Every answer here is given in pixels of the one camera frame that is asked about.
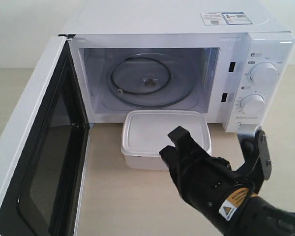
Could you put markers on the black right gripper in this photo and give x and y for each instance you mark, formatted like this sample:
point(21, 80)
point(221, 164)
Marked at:
point(206, 183)

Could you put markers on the white lidded plastic container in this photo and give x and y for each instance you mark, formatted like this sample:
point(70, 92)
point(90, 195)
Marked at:
point(145, 133)

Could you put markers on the white microwave door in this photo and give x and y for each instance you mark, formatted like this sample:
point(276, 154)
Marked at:
point(43, 150)

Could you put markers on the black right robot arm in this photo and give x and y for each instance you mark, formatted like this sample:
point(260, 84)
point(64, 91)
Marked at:
point(260, 218)

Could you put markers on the glass microwave turntable plate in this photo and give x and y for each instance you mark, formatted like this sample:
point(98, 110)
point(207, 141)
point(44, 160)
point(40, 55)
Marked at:
point(151, 80)

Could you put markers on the white Midea microwave oven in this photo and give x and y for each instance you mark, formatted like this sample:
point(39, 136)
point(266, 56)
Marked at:
point(105, 32)

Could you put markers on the white lower timer knob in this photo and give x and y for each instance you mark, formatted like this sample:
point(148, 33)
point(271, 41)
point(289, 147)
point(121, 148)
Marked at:
point(253, 104)

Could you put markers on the white upper control knob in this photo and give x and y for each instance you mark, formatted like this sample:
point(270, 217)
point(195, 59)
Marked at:
point(263, 73)

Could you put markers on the warning label sticker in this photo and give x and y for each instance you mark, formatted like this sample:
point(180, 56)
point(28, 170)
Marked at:
point(225, 18)

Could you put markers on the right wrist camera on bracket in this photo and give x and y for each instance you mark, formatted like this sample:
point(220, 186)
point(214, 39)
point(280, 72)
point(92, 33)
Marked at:
point(257, 166)

